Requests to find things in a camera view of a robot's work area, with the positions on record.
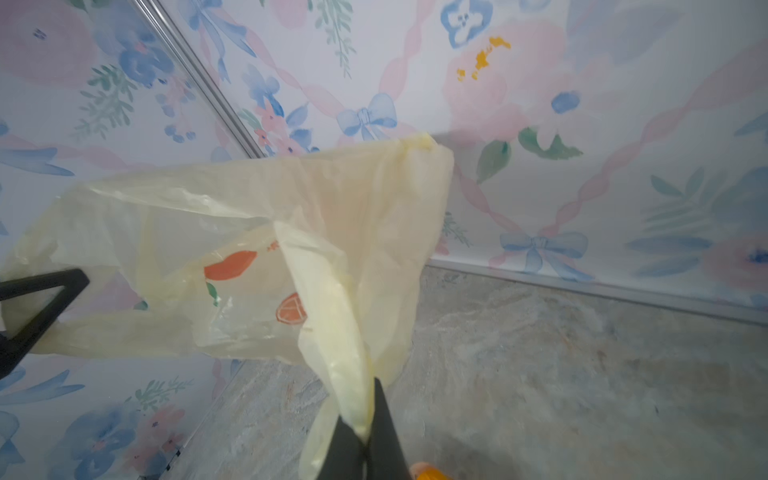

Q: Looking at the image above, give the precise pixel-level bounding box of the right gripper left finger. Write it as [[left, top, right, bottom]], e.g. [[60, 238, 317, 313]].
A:
[[317, 417, 366, 480]]

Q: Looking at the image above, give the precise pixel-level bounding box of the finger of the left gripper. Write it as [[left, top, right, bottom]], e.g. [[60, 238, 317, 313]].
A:
[[1, 269, 90, 379]]

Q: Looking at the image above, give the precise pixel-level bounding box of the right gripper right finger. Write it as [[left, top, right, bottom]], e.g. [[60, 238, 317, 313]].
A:
[[365, 378, 412, 480]]

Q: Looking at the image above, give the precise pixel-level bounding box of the yellow orange fruit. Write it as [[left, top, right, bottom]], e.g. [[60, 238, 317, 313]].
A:
[[410, 462, 451, 480]]

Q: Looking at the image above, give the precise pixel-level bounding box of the yellow plastic bag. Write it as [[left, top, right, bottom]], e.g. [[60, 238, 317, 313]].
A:
[[1, 134, 454, 479]]

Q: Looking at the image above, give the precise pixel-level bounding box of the left aluminium corner post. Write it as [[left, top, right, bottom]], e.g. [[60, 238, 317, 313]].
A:
[[130, 0, 267, 159]]

